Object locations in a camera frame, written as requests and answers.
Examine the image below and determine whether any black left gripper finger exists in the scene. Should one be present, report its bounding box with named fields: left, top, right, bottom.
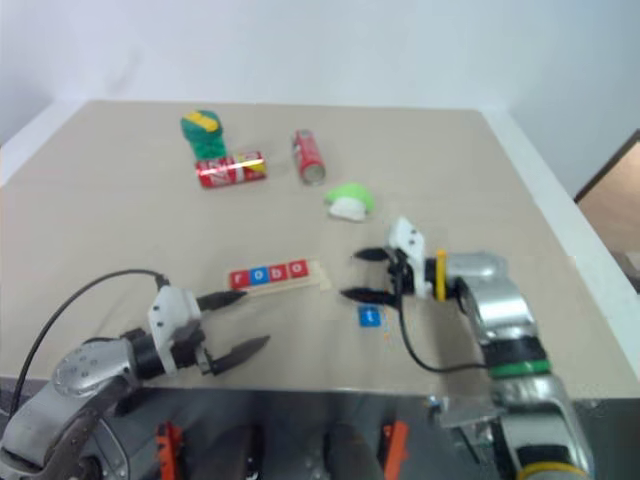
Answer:
left=195, top=289, right=249, bottom=313
left=208, top=335, right=272, bottom=376

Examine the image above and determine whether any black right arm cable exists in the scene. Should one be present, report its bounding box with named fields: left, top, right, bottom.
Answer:
left=396, top=301, right=494, bottom=373

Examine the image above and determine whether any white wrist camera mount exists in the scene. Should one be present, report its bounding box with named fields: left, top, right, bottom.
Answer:
left=146, top=285, right=204, bottom=376
left=387, top=215, right=439, bottom=301

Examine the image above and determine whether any long wooden tray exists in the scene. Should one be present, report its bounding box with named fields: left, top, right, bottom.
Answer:
left=226, top=258, right=334, bottom=297

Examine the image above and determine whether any red can with yellow patch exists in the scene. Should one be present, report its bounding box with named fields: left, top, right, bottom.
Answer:
left=194, top=149, right=268, bottom=190

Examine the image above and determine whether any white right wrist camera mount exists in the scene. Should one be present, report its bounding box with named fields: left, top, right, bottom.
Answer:
left=387, top=215, right=439, bottom=301

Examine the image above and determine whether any yellow wrist strap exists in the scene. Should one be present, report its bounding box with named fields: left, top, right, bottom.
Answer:
left=434, top=248, right=449, bottom=303

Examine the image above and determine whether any plain red drink can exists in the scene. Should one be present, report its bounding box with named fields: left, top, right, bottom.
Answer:
left=292, top=128, right=327, bottom=187

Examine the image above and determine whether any orange clamp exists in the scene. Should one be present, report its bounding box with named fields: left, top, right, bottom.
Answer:
left=381, top=420, right=410, bottom=474
left=155, top=420, right=183, bottom=480

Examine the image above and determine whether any grey metal bracket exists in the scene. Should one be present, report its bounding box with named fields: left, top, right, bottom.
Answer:
left=427, top=394, right=507, bottom=429

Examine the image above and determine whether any green and white toy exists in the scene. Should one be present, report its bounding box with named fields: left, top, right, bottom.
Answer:
left=324, top=181, right=377, bottom=222

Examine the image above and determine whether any green and yellow toy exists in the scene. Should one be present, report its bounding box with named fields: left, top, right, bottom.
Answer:
left=179, top=108, right=226, bottom=162

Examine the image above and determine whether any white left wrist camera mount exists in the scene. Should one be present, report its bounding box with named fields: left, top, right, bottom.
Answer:
left=146, top=285, right=204, bottom=376

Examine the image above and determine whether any brown wooden furniture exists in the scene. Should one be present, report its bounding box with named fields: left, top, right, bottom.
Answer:
left=573, top=128, right=640, bottom=294

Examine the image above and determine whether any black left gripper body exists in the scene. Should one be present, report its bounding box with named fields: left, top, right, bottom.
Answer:
left=171, top=321, right=222, bottom=378

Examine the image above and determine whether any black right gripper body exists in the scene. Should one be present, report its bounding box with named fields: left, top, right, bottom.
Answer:
left=381, top=246, right=419, bottom=314

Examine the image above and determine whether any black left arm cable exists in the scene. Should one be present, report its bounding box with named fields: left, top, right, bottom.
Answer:
left=8, top=269, right=169, bottom=419

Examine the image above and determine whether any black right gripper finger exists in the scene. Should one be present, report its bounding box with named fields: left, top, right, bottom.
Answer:
left=339, top=286, right=397, bottom=307
left=351, top=246, right=397, bottom=264

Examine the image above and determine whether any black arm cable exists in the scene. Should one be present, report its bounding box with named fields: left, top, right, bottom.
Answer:
left=8, top=269, right=169, bottom=419
left=396, top=301, right=494, bottom=373

